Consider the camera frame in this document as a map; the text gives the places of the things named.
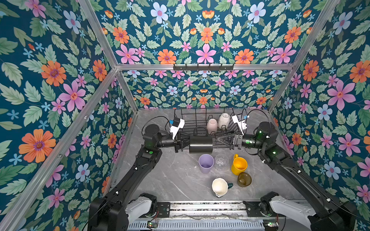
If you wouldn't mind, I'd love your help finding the black wire dish rack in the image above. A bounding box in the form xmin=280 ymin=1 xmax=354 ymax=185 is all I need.
xmin=174 ymin=108 xmax=242 ymax=149

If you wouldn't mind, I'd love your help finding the black mug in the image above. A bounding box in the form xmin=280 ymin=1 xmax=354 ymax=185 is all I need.
xmin=189 ymin=126 xmax=213 ymax=154

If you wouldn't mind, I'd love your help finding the clear glass cup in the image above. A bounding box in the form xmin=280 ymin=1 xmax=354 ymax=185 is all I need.
xmin=214 ymin=154 xmax=229 ymax=171

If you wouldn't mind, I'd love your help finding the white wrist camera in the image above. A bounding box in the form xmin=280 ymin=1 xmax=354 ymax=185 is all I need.
xmin=231 ymin=115 xmax=248 ymax=135
xmin=170 ymin=117 xmax=185 ymax=140

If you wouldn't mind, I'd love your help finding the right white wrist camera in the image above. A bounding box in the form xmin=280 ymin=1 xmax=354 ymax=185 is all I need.
xmin=231 ymin=115 xmax=248 ymax=135

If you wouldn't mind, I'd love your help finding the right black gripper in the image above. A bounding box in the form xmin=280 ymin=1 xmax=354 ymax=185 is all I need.
xmin=218 ymin=129 xmax=267 ymax=153

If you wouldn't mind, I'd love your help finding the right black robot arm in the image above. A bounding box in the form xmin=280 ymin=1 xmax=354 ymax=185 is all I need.
xmin=216 ymin=121 xmax=357 ymax=231

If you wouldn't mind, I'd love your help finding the yellow mug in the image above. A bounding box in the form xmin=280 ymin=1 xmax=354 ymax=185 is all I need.
xmin=231 ymin=154 xmax=248 ymax=176

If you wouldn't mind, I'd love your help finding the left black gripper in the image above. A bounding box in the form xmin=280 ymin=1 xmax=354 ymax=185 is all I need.
xmin=155 ymin=131 xmax=197 ymax=154

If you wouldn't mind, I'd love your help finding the aluminium mounting rail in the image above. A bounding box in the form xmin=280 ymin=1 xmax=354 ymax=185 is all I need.
xmin=92 ymin=200 xmax=329 ymax=220

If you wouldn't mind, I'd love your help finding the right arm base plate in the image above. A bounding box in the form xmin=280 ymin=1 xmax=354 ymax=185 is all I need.
xmin=242 ymin=201 xmax=285 ymax=217

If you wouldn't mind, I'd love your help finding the black hook rail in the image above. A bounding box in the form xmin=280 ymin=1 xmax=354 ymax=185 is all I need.
xmin=172 ymin=64 xmax=234 ymax=72

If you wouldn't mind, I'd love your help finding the dark green mug cream inside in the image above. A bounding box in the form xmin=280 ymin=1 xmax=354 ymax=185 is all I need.
xmin=212 ymin=178 xmax=233 ymax=198

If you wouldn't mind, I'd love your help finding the white slotted cable duct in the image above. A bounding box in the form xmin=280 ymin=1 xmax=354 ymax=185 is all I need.
xmin=128 ymin=219 xmax=265 ymax=231

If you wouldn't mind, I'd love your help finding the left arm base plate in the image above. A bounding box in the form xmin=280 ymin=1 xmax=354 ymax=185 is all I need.
xmin=150 ymin=202 xmax=171 ymax=218

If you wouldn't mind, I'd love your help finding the white ceramic mug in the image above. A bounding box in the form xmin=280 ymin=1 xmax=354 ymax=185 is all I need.
xmin=218 ymin=113 xmax=230 ymax=130

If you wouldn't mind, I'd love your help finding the lilac plastic tumbler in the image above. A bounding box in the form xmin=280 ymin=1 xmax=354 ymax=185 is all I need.
xmin=198 ymin=154 xmax=214 ymax=174

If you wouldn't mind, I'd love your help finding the amber glass cup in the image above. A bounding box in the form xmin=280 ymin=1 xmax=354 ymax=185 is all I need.
xmin=237 ymin=172 xmax=252 ymax=187

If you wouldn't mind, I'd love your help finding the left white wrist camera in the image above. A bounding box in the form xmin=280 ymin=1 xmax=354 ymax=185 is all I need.
xmin=170 ymin=117 xmax=185 ymax=140

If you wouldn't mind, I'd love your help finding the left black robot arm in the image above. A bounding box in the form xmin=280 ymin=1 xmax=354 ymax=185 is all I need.
xmin=85 ymin=124 xmax=190 ymax=231

